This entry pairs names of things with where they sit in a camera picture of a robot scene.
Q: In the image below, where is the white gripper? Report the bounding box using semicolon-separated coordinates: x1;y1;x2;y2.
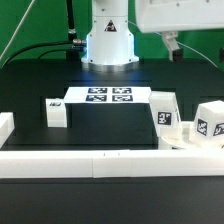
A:
135;0;224;62

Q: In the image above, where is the white round stool seat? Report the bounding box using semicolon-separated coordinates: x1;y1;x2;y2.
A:
158;121;224;150

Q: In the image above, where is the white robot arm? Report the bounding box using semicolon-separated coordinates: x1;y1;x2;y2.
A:
81;0;224;72

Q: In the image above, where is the white sheet with tags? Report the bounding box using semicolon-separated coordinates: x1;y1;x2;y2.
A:
64;86;151;104

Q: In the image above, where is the thin grey cable right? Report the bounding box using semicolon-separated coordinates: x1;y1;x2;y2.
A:
128;19;219;69

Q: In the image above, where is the thin grey cable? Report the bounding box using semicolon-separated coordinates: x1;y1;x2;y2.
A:
128;19;219;69
0;0;36;63

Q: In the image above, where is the black cable bundle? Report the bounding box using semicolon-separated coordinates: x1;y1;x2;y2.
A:
0;0;88;68

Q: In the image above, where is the thin grey cable left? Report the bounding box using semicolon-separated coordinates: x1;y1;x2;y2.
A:
0;0;36;63

